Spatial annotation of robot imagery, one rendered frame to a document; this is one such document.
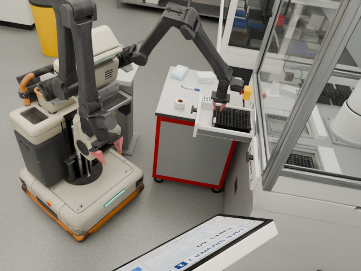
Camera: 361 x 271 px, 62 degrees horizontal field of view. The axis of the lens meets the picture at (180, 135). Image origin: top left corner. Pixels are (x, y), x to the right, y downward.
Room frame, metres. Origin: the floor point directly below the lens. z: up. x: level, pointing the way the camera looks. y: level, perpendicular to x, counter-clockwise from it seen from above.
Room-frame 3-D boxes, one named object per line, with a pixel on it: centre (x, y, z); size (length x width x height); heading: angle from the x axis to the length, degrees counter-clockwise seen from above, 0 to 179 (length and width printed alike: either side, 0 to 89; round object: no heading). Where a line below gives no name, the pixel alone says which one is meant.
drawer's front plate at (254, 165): (1.11, -0.39, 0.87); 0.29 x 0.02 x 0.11; 178
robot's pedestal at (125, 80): (1.98, 0.55, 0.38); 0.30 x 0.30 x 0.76; 88
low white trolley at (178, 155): (1.84, -0.12, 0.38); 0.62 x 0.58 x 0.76; 178
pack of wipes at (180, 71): (2.04, 0.08, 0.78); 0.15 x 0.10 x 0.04; 165
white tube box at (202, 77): (2.02, -0.12, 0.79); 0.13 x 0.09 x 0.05; 108
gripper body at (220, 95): (1.37, -0.18, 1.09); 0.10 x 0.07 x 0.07; 85
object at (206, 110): (1.43, -0.29, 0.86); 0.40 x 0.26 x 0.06; 88
